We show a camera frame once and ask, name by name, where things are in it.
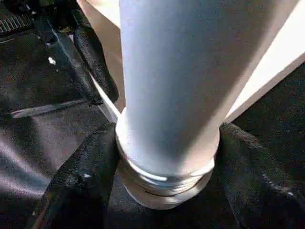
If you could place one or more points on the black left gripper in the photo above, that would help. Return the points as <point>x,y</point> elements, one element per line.
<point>33,14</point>

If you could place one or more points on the black mat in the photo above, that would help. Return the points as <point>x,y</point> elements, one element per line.
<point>33,143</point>

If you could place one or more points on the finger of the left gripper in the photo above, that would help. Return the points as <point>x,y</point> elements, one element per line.
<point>97,64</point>

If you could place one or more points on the white plastic table leg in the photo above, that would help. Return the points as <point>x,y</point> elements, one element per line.
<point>190,81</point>

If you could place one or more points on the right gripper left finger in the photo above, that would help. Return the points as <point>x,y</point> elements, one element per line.
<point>81,186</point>

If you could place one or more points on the white plastic table top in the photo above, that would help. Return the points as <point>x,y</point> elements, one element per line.
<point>276,62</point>

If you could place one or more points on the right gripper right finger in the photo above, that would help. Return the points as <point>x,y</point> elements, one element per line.
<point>262,181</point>

